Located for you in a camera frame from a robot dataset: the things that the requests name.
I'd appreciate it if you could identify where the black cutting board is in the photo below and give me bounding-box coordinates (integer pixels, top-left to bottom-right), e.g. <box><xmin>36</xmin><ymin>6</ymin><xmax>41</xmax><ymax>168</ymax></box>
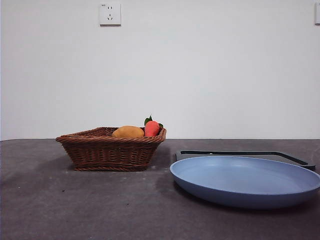
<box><xmin>174</xmin><ymin>150</ymin><xmax>317</xmax><ymax>172</ymax></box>

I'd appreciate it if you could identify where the brown wicker basket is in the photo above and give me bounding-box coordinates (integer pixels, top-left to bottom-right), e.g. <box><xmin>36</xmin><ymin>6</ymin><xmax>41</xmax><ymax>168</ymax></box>
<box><xmin>55</xmin><ymin>126</ymin><xmax>168</xmax><ymax>172</ymax></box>

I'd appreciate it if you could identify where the orange carrot with green leaves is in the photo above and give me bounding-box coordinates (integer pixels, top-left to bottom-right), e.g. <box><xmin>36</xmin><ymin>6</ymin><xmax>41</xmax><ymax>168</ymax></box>
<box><xmin>143</xmin><ymin>114</ymin><xmax>165</xmax><ymax>138</ymax></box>

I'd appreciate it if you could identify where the blue round plate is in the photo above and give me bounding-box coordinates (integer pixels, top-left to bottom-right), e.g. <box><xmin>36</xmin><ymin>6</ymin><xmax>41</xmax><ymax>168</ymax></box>
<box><xmin>169</xmin><ymin>155</ymin><xmax>320</xmax><ymax>210</ymax></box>

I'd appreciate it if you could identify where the white wall socket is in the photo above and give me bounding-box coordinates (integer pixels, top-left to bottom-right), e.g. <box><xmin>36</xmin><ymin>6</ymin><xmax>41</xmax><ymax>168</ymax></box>
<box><xmin>99</xmin><ymin>2</ymin><xmax>122</xmax><ymax>27</ymax></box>

